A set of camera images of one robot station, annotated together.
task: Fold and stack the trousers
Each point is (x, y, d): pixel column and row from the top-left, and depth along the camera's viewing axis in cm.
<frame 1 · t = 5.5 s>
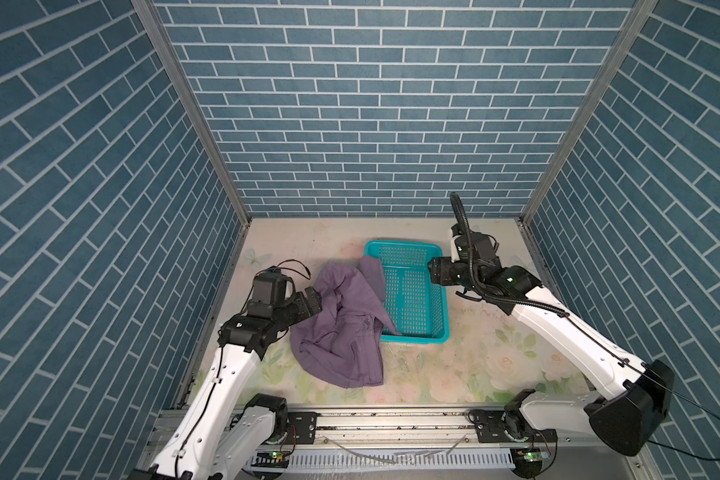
left hand: (311, 300, 78), fingers open
right hand: (436, 260, 78), fingers open
purple trousers: (342, 344, 84), point 6 cm above the table
teal plastic basket: (419, 308, 98), on the table

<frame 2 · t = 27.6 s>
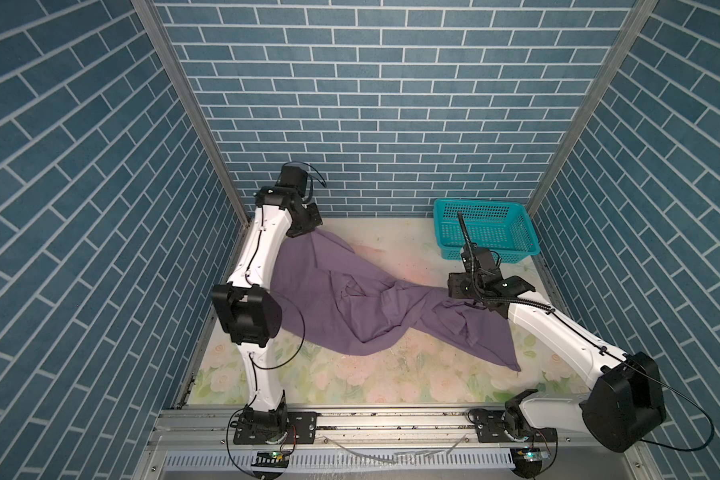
left hand: (315, 223, 87), fingers closed
right hand: (454, 278, 85), fingers open
purple trousers: (327, 302, 96), point 3 cm above the table
teal plastic basket: (502, 227, 121), on the table

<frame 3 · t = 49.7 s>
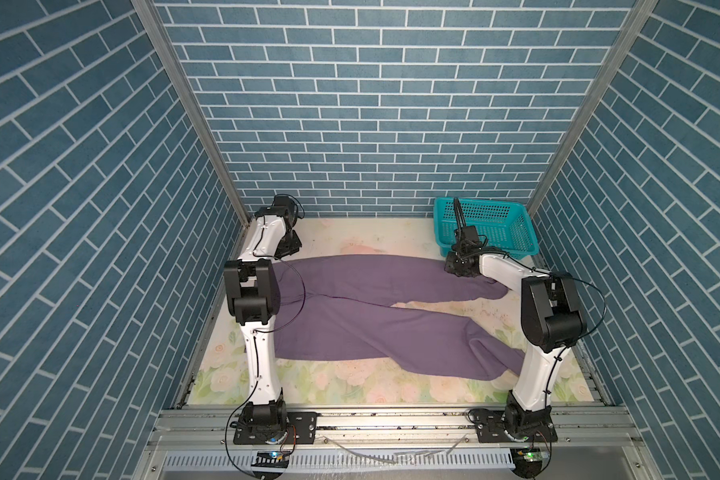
left hand: (288, 251, 101), fingers open
right hand: (451, 261, 101), fingers open
purple trousers: (345, 306, 96), point 2 cm above the table
the other named things where they were.

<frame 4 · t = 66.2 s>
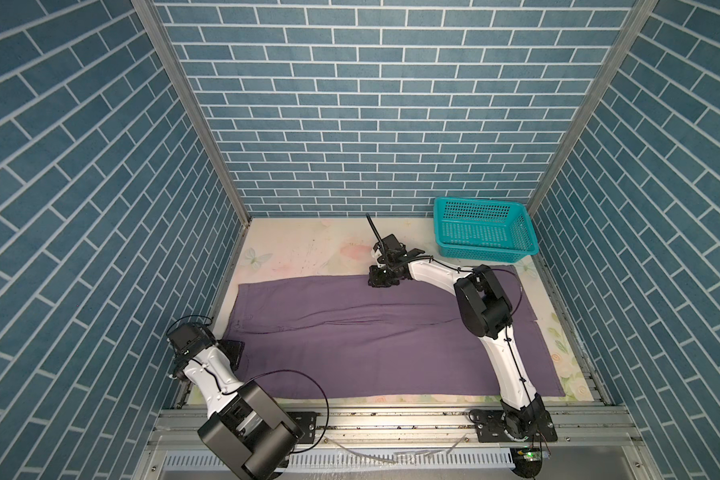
left hand: (235, 352, 82), fingers open
right hand: (367, 279, 101), fingers closed
purple trousers: (348, 338, 90), on the table
the other named things where they were.

